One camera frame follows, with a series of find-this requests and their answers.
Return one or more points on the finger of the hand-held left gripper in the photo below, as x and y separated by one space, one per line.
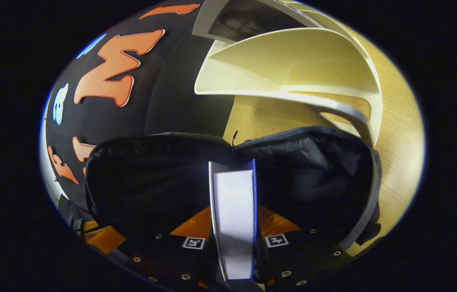
103 238

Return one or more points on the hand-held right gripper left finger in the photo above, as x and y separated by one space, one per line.
171 259

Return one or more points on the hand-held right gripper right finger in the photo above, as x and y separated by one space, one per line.
293 259

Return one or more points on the blue book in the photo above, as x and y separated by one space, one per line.
234 211

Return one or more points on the gray schoolbag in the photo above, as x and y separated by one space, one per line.
313 170

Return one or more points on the white bookshelf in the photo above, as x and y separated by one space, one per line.
293 61

